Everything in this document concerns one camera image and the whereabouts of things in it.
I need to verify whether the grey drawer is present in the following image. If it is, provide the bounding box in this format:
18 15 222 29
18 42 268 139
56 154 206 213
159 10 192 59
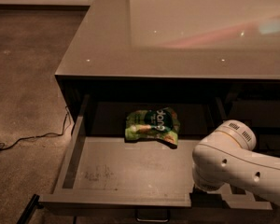
40 96 272 224
223 83 280 158

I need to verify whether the black metal bar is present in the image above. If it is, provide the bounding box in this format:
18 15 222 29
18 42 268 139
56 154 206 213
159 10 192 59
17 194 43 224

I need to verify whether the thin black cable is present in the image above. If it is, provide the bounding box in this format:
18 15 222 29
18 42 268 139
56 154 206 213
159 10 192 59
0 105 72 164

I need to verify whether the green snack bag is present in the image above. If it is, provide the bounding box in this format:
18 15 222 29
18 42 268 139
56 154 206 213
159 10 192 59
125 107 180 147

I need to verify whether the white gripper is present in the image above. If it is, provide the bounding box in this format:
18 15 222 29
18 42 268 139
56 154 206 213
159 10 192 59
192 165 223 191

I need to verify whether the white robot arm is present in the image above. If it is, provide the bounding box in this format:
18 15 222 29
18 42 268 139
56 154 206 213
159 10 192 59
192 119 280 206

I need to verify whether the grey drawer cabinet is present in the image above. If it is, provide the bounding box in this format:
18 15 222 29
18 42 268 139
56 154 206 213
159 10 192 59
54 0 280 161

